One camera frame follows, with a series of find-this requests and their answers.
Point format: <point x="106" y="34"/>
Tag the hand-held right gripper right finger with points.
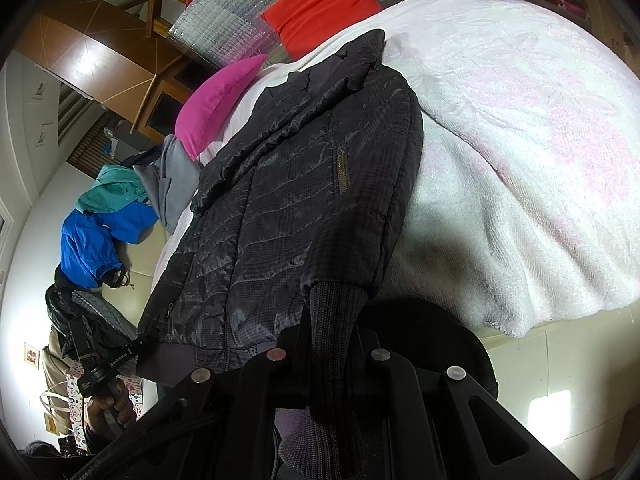
<point x="367" y="345"/>

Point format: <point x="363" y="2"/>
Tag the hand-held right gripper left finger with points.
<point x="287" y="340"/>

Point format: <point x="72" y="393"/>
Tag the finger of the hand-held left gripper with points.
<point x="127" y="349"/>

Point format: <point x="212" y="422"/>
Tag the black quilted jacket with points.
<point x="280" y="185"/>

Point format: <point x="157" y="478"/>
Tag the person's left hand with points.
<point x="120" y="410"/>

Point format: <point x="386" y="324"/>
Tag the white patterned bag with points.
<point x="72" y="375"/>

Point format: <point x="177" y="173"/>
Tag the tan cloth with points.
<point x="52" y="370"/>

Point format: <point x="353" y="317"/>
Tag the grey quilted jacket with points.
<point x="95" y="310"/>

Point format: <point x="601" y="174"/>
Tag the blue and teal jacket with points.
<point x="90" y="240"/>

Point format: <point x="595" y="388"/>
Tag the grey garment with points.
<point x="175" y="185"/>

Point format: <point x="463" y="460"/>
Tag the dark navy cloth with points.
<point x="142" y="160"/>

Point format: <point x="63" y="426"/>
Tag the brown slatted blind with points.
<point x="95" y="145"/>

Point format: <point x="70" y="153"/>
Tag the pink pillow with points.
<point x="215" y="100"/>

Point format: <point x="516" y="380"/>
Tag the white fleece blanket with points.
<point x="525" y="135"/>

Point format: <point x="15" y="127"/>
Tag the brown wooden cabinet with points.
<point x="100" y="60"/>

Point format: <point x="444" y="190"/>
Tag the silver foil headboard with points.
<point x="220" y="30"/>

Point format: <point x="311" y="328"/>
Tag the large red pillow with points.
<point x="320" y="5"/>

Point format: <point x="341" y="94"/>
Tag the wooden shelf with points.
<point x="575" y="0"/>

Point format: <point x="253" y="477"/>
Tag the small picture frame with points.
<point x="31" y="356"/>

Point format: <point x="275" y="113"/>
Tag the wall vent grille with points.
<point x="72" y="112"/>

